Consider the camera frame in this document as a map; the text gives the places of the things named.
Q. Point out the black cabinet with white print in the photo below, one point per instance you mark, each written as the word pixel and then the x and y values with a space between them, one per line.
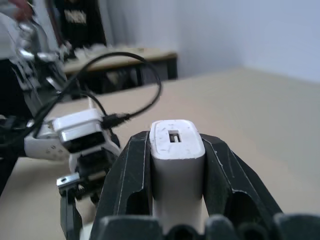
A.
pixel 80 22

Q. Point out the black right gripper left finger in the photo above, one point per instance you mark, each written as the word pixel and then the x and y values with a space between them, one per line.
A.
pixel 125 175

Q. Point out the white usb charger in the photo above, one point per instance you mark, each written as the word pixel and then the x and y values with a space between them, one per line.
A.
pixel 175 172

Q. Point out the wooden desk with dark frame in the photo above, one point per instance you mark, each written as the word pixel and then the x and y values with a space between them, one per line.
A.
pixel 120 65

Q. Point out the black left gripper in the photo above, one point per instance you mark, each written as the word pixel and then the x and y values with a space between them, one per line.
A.
pixel 93 167

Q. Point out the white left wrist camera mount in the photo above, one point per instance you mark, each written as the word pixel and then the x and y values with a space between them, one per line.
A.
pixel 75 122

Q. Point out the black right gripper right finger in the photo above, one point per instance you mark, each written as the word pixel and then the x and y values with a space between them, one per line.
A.
pixel 225 175

